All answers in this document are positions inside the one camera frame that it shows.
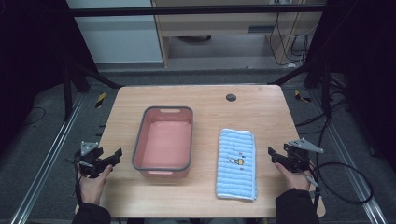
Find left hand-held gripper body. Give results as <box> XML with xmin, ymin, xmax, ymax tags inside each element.
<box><xmin>74</xmin><ymin>140</ymin><xmax>106</xmax><ymax>179</ymax></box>

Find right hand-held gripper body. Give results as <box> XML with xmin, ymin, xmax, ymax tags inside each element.
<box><xmin>283</xmin><ymin>137</ymin><xmax>325</xmax><ymax>174</ymax></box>

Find person's right hand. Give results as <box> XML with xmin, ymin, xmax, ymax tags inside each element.
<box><xmin>274</xmin><ymin>161</ymin><xmax>313</xmax><ymax>191</ymax></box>

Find person's left hand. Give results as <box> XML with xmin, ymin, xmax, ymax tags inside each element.
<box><xmin>77</xmin><ymin>163</ymin><xmax>114</xmax><ymax>206</ymax></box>

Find blue striped folded towel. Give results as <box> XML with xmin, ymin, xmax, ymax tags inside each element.
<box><xmin>215</xmin><ymin>128</ymin><xmax>259</xmax><ymax>203</ymax></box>

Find pink basin with grey rim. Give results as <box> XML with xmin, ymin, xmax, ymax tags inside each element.
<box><xmin>131</xmin><ymin>105</ymin><xmax>194</xmax><ymax>179</ymax></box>

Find yellow black striped marker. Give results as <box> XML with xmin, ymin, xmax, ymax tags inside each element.
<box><xmin>94</xmin><ymin>91</ymin><xmax>107</xmax><ymax>109</ymax></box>
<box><xmin>293</xmin><ymin>89</ymin><xmax>312</xmax><ymax>104</ymax></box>

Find black metal stand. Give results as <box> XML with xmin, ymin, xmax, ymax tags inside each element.
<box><xmin>61</xmin><ymin>60</ymin><xmax>124</xmax><ymax>123</ymax></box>
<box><xmin>270</xmin><ymin>57</ymin><xmax>332</xmax><ymax>119</ymax></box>

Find dark curtain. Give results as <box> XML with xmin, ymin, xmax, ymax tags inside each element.
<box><xmin>0</xmin><ymin>0</ymin><xmax>96</xmax><ymax>152</ymax></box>
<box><xmin>306</xmin><ymin>0</ymin><xmax>396</xmax><ymax>171</ymax></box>

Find white cabinet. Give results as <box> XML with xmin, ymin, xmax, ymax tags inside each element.
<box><xmin>65</xmin><ymin>0</ymin><xmax>164</xmax><ymax>65</ymax></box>

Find light wooden desk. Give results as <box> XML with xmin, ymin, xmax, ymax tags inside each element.
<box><xmin>151</xmin><ymin>0</ymin><xmax>326</xmax><ymax>68</ymax></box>

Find silver floor rail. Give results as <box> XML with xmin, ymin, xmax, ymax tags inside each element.
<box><xmin>9</xmin><ymin>92</ymin><xmax>86</xmax><ymax>224</ymax></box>
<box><xmin>310</xmin><ymin>89</ymin><xmax>389</xmax><ymax>224</ymax></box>

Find black floor cables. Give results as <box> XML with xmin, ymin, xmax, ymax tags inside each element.
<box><xmin>294</xmin><ymin>74</ymin><xmax>354</xmax><ymax>136</ymax></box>

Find thin black floor cable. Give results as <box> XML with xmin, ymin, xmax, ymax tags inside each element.
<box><xmin>22</xmin><ymin>106</ymin><xmax>47</xmax><ymax>127</ymax></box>

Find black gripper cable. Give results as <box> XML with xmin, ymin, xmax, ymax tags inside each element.
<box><xmin>306</xmin><ymin>161</ymin><xmax>375</xmax><ymax>205</ymax></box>

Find black hanging cables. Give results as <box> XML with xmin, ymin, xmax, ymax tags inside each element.
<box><xmin>268</xmin><ymin>11</ymin><xmax>313</xmax><ymax>67</ymax></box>

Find black horizontal frame bar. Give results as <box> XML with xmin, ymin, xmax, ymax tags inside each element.
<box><xmin>65</xmin><ymin>4</ymin><xmax>328</xmax><ymax>19</ymax></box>

